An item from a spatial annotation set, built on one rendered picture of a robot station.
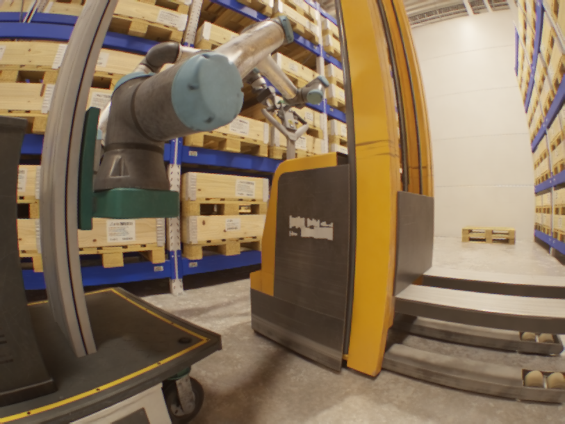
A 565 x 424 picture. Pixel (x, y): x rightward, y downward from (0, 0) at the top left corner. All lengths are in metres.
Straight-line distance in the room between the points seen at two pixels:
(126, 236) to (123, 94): 1.38
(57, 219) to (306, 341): 1.00
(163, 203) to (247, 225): 1.75
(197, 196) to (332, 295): 1.39
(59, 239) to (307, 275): 0.86
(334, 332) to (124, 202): 0.84
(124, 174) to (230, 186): 1.68
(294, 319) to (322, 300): 0.20
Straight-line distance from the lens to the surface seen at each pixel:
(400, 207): 0.94
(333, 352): 1.07
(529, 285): 1.32
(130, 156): 0.57
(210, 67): 0.48
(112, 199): 0.54
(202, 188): 2.05
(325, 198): 0.95
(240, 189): 2.24
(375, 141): 0.92
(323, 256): 0.97
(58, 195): 0.64
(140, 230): 1.90
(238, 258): 2.34
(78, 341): 0.72
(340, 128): 3.56
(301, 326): 1.14
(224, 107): 0.48
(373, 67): 1.03
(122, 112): 0.59
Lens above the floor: 0.68
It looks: 1 degrees down
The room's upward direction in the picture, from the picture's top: straight up
